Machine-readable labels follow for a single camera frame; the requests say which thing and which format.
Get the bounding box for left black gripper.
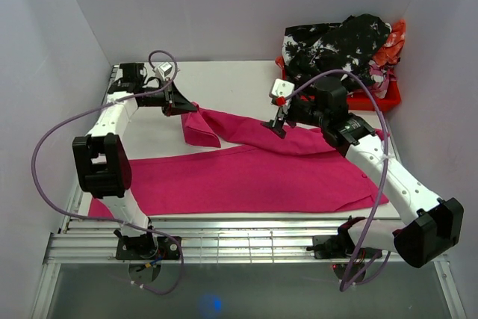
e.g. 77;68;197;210
140;78;198;117

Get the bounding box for pink trousers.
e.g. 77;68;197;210
87;106;389;219

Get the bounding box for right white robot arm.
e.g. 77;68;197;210
264;70;464;268

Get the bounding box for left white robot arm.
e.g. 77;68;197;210
72;62;196;259

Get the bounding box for black white patterned garment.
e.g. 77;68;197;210
282;14;391;87

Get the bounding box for red plastic bin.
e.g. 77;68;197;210
286;69;401;114

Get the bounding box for pink white patterned garment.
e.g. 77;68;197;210
358;60;397;99

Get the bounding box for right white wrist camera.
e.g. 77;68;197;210
269;78;295;107

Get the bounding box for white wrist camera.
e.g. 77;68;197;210
269;78;295;107
152;62;175;81

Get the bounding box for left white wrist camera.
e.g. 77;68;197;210
152;62;175;81

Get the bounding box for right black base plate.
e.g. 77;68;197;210
305;235;382;261

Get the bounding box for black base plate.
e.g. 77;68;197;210
115;235;181;261
305;235;382;261

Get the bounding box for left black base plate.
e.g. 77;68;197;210
115;235;181;261

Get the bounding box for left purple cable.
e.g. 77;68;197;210
31;49;184;296

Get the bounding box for aluminium frame rail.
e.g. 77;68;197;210
43;217;447;264

